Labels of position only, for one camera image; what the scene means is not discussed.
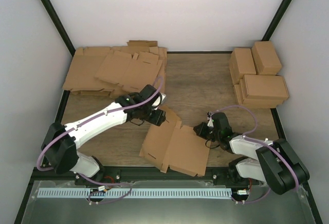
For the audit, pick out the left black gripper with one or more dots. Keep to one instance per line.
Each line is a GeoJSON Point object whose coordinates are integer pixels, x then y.
{"type": "Point", "coordinates": [158, 119]}

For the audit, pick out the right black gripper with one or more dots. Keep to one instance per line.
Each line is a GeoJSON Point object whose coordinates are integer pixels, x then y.
{"type": "Point", "coordinates": [201, 133]}

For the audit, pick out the cardboard box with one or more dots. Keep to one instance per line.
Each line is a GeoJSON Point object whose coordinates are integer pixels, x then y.
{"type": "Point", "coordinates": [175, 146]}

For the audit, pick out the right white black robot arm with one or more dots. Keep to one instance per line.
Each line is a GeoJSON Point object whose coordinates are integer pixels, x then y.
{"type": "Point", "coordinates": [272, 162]}

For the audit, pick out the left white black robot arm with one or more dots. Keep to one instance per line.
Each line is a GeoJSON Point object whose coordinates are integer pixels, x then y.
{"type": "Point", "coordinates": [61, 144]}

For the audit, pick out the folded box front bottom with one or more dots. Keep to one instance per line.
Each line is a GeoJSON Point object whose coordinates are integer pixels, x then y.
{"type": "Point", "coordinates": [253, 103]}

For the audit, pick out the folded box front top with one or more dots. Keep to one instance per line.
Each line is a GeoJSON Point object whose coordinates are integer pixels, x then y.
{"type": "Point", "coordinates": [259, 87]}

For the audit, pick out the folded box back middle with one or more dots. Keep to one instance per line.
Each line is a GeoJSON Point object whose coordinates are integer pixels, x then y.
{"type": "Point", "coordinates": [240, 64]}

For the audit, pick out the folded box back right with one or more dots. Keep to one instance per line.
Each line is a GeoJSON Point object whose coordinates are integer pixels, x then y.
{"type": "Point", "coordinates": [265, 58]}

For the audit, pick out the stack of flat cardboard sheets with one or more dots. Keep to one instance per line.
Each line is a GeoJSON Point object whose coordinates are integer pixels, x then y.
{"type": "Point", "coordinates": [117, 70]}

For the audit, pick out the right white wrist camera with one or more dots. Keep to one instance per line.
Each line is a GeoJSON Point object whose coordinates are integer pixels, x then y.
{"type": "Point", "coordinates": [209, 118]}

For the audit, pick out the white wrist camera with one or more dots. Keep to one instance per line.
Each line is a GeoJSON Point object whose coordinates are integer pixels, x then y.
{"type": "Point", "coordinates": [159, 101]}
{"type": "Point", "coordinates": [209, 118]}

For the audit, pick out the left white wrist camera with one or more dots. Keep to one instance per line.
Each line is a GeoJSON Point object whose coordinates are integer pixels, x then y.
{"type": "Point", "coordinates": [159, 101]}

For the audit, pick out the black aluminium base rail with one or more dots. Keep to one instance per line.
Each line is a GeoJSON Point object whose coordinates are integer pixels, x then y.
{"type": "Point", "coordinates": [116, 174]}

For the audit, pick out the light blue slotted cable duct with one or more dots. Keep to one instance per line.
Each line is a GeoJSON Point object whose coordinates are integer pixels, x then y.
{"type": "Point", "coordinates": [215, 193]}

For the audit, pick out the right black frame post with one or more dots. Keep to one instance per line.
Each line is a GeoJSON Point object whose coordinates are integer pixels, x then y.
{"type": "Point", "coordinates": [276, 19]}

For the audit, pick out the black frame post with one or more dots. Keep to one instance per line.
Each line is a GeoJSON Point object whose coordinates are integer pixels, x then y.
{"type": "Point", "coordinates": [58, 25]}
{"type": "Point", "coordinates": [276, 19]}

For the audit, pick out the left black frame post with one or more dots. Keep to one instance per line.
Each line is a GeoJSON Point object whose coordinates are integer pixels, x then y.
{"type": "Point", "coordinates": [58, 25]}

